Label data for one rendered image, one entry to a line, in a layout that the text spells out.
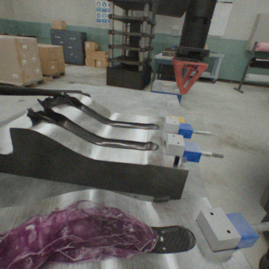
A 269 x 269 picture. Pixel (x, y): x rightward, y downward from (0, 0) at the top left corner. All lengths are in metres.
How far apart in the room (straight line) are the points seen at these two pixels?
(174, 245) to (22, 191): 0.33
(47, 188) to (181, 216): 0.29
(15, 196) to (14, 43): 3.76
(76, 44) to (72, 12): 1.17
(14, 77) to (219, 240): 4.21
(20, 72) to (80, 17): 4.23
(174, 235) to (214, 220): 0.06
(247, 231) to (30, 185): 0.43
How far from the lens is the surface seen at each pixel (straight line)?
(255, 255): 1.13
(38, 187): 0.46
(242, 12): 7.02
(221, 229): 0.31
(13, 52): 4.15
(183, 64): 0.42
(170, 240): 0.31
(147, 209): 0.32
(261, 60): 5.96
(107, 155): 0.39
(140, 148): 0.42
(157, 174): 0.38
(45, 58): 4.92
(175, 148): 0.39
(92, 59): 7.19
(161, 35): 6.86
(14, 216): 0.33
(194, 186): 0.48
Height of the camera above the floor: 1.11
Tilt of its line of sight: 29 degrees down
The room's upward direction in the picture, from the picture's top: 5 degrees clockwise
